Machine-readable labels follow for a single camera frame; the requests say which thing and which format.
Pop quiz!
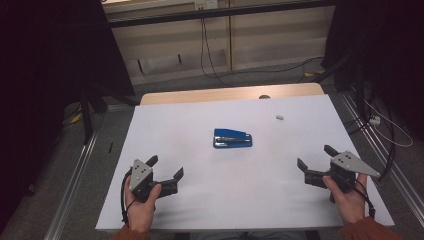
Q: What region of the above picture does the beige cabinet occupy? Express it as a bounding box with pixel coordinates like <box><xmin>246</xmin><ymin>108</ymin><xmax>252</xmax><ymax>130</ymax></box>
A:
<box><xmin>101</xmin><ymin>0</ymin><xmax>336</xmax><ymax>87</ymax></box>

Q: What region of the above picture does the black hanging cable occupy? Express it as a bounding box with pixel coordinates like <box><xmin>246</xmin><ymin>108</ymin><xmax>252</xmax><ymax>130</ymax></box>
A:
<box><xmin>199</xmin><ymin>17</ymin><xmax>231</xmax><ymax>87</ymax></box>

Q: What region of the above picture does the black horizontal bar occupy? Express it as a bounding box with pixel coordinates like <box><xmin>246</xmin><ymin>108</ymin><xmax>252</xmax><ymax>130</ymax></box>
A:
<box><xmin>108</xmin><ymin>0</ymin><xmax>336</xmax><ymax>29</ymax></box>

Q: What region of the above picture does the person's left hand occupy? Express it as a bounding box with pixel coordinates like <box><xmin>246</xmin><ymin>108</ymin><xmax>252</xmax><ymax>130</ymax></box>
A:
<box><xmin>124</xmin><ymin>183</ymin><xmax>163</xmax><ymax>233</ymax></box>

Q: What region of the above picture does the white table sheet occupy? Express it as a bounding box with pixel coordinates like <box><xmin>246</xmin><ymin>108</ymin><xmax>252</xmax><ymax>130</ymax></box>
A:
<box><xmin>95</xmin><ymin>94</ymin><xmax>395</xmax><ymax>232</ymax></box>

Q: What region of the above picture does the black curtain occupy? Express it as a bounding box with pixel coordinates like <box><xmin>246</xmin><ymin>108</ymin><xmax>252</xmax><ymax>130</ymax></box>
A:
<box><xmin>323</xmin><ymin>0</ymin><xmax>424</xmax><ymax>143</ymax></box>
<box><xmin>0</xmin><ymin>0</ymin><xmax>136</xmax><ymax>231</ymax></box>

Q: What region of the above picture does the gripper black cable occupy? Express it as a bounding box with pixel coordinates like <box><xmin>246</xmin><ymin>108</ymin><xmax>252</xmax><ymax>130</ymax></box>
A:
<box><xmin>120</xmin><ymin>168</ymin><xmax>138</xmax><ymax>225</ymax></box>
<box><xmin>346</xmin><ymin>179</ymin><xmax>376</xmax><ymax>220</ymax></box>

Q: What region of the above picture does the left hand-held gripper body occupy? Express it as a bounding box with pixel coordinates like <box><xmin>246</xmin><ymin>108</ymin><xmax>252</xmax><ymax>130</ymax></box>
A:
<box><xmin>128</xmin><ymin>159</ymin><xmax>179</xmax><ymax>204</ymax></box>

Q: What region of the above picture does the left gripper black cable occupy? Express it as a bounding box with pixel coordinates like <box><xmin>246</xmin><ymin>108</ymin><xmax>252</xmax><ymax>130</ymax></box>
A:
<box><xmin>120</xmin><ymin>168</ymin><xmax>138</xmax><ymax>225</ymax></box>

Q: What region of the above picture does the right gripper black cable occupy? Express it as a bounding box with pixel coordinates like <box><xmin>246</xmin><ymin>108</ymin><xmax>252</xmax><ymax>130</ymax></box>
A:
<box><xmin>346</xmin><ymin>179</ymin><xmax>376</xmax><ymax>220</ymax></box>

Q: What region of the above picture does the aluminium floor rail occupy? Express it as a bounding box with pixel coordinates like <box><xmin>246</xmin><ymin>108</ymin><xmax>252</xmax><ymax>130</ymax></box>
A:
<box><xmin>44</xmin><ymin>131</ymin><xmax>100</xmax><ymax>240</ymax></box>
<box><xmin>339</xmin><ymin>92</ymin><xmax>424</xmax><ymax>219</ymax></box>

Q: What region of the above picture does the white wall socket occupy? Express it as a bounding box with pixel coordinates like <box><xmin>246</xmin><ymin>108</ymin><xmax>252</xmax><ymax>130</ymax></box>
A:
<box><xmin>194</xmin><ymin>0</ymin><xmax>220</xmax><ymax>11</ymax></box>

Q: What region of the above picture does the person's right hand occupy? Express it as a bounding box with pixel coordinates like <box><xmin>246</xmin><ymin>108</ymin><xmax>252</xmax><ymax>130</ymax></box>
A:
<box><xmin>322</xmin><ymin>173</ymin><xmax>368</xmax><ymax>226</ymax></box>

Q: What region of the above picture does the white cable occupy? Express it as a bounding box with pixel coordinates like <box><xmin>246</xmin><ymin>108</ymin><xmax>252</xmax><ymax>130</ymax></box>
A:
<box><xmin>363</xmin><ymin>99</ymin><xmax>414</xmax><ymax>148</ymax></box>

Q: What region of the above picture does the thick black floor cable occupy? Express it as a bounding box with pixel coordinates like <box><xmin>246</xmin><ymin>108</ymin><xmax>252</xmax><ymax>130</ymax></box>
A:
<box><xmin>375</xmin><ymin>114</ymin><xmax>398</xmax><ymax>184</ymax></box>

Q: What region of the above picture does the blue stapler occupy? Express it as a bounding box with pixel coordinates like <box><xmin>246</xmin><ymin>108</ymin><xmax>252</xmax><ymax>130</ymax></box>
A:
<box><xmin>213</xmin><ymin>128</ymin><xmax>253</xmax><ymax>150</ymax></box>

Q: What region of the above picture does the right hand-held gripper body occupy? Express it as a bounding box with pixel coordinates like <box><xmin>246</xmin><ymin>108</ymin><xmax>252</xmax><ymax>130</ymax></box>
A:
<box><xmin>304</xmin><ymin>150</ymin><xmax>381</xmax><ymax>194</ymax></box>

